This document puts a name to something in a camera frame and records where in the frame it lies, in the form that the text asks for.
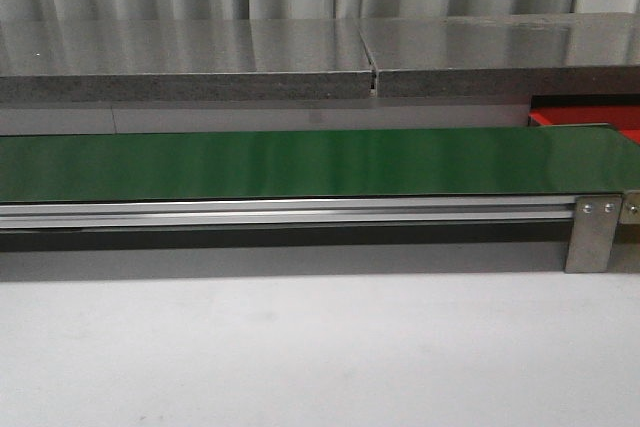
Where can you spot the red plastic tray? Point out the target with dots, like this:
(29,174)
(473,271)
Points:
(624,119)

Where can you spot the steel conveyor leg bracket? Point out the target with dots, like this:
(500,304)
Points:
(594,226)

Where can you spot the aluminium conveyor frame rail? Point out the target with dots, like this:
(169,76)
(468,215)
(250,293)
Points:
(285,212)

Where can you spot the steel conveyor end bracket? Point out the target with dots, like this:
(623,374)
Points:
(630,208)

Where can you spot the grey stone countertop slab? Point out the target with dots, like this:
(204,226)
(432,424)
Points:
(516,55)
(182,60)

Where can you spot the green conveyor belt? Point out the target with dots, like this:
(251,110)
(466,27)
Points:
(299,164)

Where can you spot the grey stone countertop right slab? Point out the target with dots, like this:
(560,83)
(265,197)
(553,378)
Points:
(516,55)

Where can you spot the grey stone countertop left slab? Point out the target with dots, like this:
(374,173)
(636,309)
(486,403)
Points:
(182,60)

